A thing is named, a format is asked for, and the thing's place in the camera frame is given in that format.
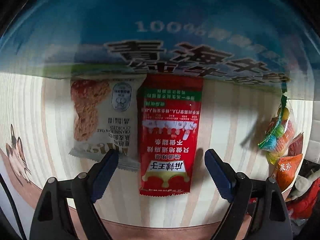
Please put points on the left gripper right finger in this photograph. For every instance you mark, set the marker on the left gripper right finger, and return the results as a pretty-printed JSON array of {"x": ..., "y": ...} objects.
[{"x": 262, "y": 200}]

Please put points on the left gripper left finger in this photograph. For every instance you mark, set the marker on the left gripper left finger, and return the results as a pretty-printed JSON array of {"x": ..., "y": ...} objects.
[{"x": 52, "y": 218}]

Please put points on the orange snack packet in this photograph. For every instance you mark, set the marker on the orange snack packet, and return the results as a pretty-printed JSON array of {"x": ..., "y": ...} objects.
[{"x": 285, "y": 169}]

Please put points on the dark red snack packet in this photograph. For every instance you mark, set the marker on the dark red snack packet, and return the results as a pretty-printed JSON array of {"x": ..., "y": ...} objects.
[{"x": 296, "y": 146}]

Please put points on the red spicy strip packet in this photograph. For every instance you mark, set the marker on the red spicy strip packet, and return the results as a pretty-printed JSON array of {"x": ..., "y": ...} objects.
[{"x": 169, "y": 108}]

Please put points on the colourful candy ball bag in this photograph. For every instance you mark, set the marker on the colourful candy ball bag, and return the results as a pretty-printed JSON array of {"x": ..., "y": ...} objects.
[{"x": 280, "y": 132}]

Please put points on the white oat cookie packet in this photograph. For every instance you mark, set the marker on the white oat cookie packet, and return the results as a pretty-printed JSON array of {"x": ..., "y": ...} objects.
[{"x": 106, "y": 118}]

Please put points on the open cardboard milk box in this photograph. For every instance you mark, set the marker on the open cardboard milk box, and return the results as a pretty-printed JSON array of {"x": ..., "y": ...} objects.
[{"x": 266, "y": 44}]

